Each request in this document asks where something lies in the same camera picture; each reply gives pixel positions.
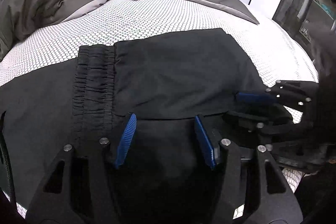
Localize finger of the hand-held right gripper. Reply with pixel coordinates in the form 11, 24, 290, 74
235, 80, 319, 109
223, 105, 297, 135

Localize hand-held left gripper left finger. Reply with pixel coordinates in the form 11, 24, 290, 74
26, 113, 137, 224

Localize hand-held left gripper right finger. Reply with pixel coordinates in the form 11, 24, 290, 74
194, 114, 302, 224

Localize black pants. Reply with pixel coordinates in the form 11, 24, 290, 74
0, 28, 294, 214

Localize dark glass cabinet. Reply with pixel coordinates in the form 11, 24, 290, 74
272, 0, 336, 54

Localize bed with hexagon-patterned sheet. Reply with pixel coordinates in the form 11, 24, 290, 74
0, 0, 319, 219

